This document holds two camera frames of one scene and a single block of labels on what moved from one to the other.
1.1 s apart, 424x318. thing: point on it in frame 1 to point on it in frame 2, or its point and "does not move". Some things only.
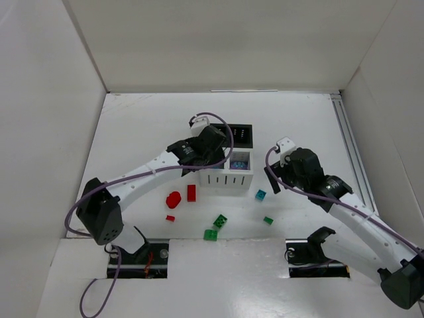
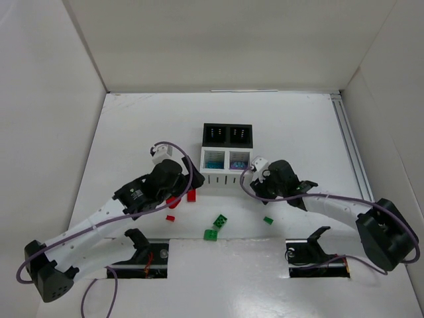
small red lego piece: (170, 218) does not move
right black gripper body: (278, 179) to (260, 189)
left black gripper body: (216, 154) to (191, 177)
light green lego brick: (211, 234) does not move
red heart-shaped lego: (173, 200) does not move
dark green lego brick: (220, 220) does not move
